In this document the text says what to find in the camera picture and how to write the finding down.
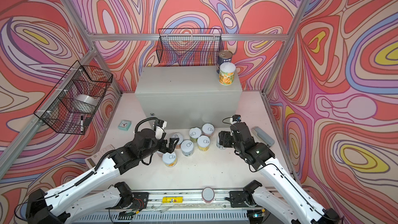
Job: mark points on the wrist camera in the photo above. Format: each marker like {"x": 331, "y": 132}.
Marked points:
{"x": 159, "y": 126}
{"x": 235, "y": 119}

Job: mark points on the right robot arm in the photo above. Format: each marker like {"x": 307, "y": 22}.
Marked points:
{"x": 267, "y": 164}

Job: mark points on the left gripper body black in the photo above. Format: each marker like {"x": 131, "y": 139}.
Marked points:
{"x": 155, "y": 147}

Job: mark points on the dark blue tomato can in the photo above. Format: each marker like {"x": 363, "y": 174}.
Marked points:
{"x": 223, "y": 56}

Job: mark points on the mint green small clock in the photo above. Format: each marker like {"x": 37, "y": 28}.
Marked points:
{"x": 124, "y": 125}

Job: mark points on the left black wire basket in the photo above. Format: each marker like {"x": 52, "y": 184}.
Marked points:
{"x": 58, "y": 113}

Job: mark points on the aluminium front rail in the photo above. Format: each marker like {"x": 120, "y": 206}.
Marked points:
{"x": 191, "y": 199}

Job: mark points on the black wire basket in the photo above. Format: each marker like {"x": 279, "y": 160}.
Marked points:
{"x": 189, "y": 46}
{"x": 58, "y": 113}

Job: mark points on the white pink calculator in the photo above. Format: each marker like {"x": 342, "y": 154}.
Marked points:
{"x": 94, "y": 159}

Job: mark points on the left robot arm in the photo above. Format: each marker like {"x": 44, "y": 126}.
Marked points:
{"x": 39, "y": 205}

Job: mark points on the silver tape roll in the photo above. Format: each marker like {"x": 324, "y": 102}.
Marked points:
{"x": 84, "y": 104}

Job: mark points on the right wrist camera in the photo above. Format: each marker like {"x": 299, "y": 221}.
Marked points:
{"x": 235, "y": 119}

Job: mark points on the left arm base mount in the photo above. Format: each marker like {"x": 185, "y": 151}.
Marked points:
{"x": 136, "y": 200}

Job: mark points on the black marker pen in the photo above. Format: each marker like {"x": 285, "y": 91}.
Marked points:
{"x": 82, "y": 129}

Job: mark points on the grey metal cabinet box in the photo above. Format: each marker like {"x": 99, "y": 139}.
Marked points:
{"x": 187, "y": 96}

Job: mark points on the light blue spotted can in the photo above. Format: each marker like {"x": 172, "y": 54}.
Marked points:
{"x": 219, "y": 146}

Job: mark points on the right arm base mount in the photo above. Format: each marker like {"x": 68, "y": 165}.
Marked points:
{"x": 242, "y": 199}

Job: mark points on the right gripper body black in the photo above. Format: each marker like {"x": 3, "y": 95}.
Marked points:
{"x": 229, "y": 141}

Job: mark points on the grey green stapler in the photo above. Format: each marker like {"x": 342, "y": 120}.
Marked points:
{"x": 263, "y": 136}

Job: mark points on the white can red label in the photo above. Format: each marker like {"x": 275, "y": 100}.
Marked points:
{"x": 208, "y": 130}

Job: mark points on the white can teal label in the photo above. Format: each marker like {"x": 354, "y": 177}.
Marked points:
{"x": 187, "y": 148}

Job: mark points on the yellow peach can plastic lid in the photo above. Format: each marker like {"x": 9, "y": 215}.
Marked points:
{"x": 227, "y": 73}

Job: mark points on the pink tape roll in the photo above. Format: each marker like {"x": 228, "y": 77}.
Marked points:
{"x": 208, "y": 195}

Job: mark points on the white can green label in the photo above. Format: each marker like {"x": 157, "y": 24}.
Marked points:
{"x": 194, "y": 134}

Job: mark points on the white can yellow orange label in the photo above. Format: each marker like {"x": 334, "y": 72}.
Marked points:
{"x": 169, "y": 159}

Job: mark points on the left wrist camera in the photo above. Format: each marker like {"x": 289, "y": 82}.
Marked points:
{"x": 159, "y": 126}

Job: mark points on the back black wire basket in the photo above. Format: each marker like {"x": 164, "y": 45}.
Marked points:
{"x": 189, "y": 46}

